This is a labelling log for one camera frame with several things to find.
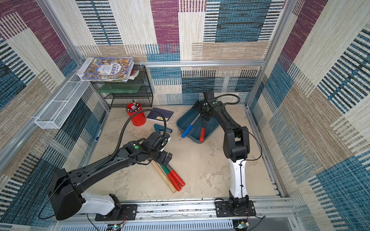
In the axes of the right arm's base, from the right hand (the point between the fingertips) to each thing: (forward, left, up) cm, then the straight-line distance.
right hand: (198, 112), depth 99 cm
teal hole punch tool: (-4, +29, -11) cm, 31 cm away
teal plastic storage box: (-6, +6, -5) cm, 10 cm away
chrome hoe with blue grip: (-11, +7, -5) cm, 14 cm away
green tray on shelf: (+13, +47, +11) cm, 50 cm away
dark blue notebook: (+7, +23, -10) cm, 26 cm away
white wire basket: (-19, +71, +22) cm, 77 cm away
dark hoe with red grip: (-13, -2, -5) cm, 14 cm away
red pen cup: (+1, +43, -9) cm, 44 cm away
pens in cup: (+3, +44, +2) cm, 44 cm away
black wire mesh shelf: (+23, +42, -4) cm, 48 cm away
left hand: (-31, +20, 0) cm, 36 cm away
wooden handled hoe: (-46, +15, -12) cm, 50 cm away
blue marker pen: (-7, +74, -16) cm, 76 cm away
